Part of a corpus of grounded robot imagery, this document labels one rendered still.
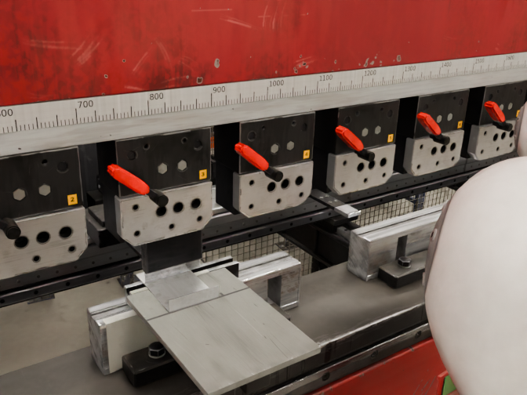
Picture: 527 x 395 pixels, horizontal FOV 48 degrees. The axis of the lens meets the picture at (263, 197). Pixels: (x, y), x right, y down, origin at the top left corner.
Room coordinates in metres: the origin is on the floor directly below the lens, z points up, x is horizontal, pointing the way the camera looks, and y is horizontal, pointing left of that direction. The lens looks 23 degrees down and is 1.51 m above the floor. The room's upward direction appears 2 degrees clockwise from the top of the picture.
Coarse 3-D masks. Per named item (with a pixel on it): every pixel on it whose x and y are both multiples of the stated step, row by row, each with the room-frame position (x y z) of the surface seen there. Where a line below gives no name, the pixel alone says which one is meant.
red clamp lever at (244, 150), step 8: (240, 144) 0.86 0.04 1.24; (240, 152) 0.85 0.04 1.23; (248, 152) 0.85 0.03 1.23; (248, 160) 0.86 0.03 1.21; (256, 160) 0.86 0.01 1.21; (264, 160) 0.87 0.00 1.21; (264, 168) 0.87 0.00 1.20; (272, 168) 0.90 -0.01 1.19; (272, 176) 0.88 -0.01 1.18; (280, 176) 0.88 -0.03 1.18
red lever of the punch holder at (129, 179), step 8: (112, 168) 0.74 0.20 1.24; (120, 168) 0.74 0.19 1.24; (112, 176) 0.74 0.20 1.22; (120, 176) 0.74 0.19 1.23; (128, 176) 0.74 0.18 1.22; (136, 176) 0.77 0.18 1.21; (128, 184) 0.74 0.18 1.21; (136, 184) 0.75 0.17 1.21; (144, 184) 0.76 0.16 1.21; (136, 192) 0.75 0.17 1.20; (144, 192) 0.76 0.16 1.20; (152, 192) 0.77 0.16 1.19; (160, 192) 0.78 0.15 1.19; (152, 200) 0.78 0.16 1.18; (160, 200) 0.77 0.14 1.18; (168, 200) 0.77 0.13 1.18
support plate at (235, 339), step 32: (224, 288) 0.83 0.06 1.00; (160, 320) 0.74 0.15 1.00; (192, 320) 0.74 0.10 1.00; (224, 320) 0.75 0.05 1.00; (256, 320) 0.75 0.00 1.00; (288, 320) 0.75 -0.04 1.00; (192, 352) 0.67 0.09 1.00; (224, 352) 0.67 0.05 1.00; (256, 352) 0.67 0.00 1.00; (288, 352) 0.67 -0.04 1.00; (224, 384) 0.60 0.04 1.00
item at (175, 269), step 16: (160, 240) 0.84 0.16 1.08; (176, 240) 0.86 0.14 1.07; (192, 240) 0.88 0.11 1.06; (144, 256) 0.84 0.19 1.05; (160, 256) 0.84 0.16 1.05; (176, 256) 0.86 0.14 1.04; (192, 256) 0.88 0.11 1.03; (144, 272) 0.84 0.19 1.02; (160, 272) 0.85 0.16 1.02; (176, 272) 0.87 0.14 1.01
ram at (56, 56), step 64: (0, 0) 0.71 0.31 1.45; (64, 0) 0.75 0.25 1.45; (128, 0) 0.79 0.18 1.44; (192, 0) 0.85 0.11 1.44; (256, 0) 0.91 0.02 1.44; (320, 0) 0.97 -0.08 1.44; (384, 0) 1.05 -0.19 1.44; (448, 0) 1.15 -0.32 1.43; (512, 0) 1.26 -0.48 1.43; (0, 64) 0.70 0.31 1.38; (64, 64) 0.74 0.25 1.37; (128, 64) 0.79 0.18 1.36; (192, 64) 0.85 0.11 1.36; (256, 64) 0.91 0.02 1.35; (320, 64) 0.98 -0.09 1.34; (384, 64) 1.06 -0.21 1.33; (64, 128) 0.74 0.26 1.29; (128, 128) 0.79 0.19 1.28; (192, 128) 0.85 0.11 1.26
